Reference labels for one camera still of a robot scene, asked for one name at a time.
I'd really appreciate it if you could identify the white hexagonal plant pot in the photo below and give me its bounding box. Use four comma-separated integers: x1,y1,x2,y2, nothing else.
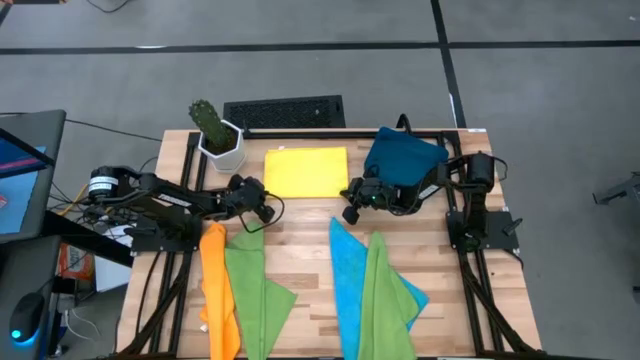
197,118,248,175

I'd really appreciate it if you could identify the black aluminium table frame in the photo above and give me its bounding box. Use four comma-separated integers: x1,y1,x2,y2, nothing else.
117,128,546,360

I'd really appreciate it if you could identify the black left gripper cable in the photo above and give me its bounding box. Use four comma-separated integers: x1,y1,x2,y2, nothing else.
238,191,285,234

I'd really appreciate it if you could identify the light blue microfiber towel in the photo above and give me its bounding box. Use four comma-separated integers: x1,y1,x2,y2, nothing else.
328,216,430,360

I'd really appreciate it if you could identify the green microfiber towel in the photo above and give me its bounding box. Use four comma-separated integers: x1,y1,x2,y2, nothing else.
357,232,420,360
223,227,299,360

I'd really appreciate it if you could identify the orange microfiber towel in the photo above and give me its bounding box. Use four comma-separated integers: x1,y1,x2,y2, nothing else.
198,221,242,360

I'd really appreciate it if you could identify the grey desk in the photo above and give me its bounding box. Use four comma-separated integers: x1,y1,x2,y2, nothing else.
0,108,68,360

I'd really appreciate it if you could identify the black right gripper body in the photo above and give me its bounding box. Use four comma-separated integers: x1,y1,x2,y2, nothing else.
342,175,399,226

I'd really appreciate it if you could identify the white paper sheet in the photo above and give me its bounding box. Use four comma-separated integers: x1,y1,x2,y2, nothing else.
93,224,134,293

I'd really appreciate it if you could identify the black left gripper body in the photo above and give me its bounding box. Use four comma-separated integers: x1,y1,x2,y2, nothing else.
224,173,276,225

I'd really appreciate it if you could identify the yellow microfiber towel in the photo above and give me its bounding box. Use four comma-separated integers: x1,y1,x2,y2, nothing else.
263,146,350,200

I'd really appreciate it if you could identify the yellow cable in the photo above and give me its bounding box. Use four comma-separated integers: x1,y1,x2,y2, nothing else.
57,183,91,217

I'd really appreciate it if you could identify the green cactus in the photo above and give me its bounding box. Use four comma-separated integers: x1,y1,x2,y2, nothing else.
188,99,239,155

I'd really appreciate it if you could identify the black floor vent grille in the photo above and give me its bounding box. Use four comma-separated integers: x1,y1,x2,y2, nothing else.
222,94,347,130

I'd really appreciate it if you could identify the black computer mouse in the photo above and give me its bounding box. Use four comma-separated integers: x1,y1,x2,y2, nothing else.
8,291,47,347

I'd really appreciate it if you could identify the monitor with blue screen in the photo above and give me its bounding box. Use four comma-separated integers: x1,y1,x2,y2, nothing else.
0,127,56,245

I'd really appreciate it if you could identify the orange cardboard box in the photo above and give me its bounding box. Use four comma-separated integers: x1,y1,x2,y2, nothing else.
57,243,96,281

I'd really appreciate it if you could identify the black metal beam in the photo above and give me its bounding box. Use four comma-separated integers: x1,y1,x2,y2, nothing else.
42,209,135,269

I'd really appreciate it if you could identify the teal plastic bin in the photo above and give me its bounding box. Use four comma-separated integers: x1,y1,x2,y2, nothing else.
363,126,450,189

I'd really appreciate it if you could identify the thin black floor cable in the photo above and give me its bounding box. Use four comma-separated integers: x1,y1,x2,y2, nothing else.
64,118,164,143

